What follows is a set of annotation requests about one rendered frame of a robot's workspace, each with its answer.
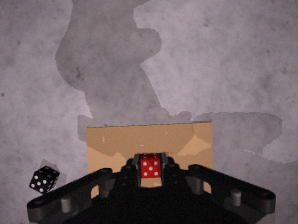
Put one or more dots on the black die with white pips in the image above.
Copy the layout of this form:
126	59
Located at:
44	179

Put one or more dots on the tan square mat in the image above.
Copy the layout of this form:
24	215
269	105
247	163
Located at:
186	143

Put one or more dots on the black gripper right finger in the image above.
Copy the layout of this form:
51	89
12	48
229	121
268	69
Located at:
253	203

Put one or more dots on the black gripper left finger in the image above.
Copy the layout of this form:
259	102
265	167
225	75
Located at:
66	201

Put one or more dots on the red die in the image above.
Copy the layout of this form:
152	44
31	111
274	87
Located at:
150	165

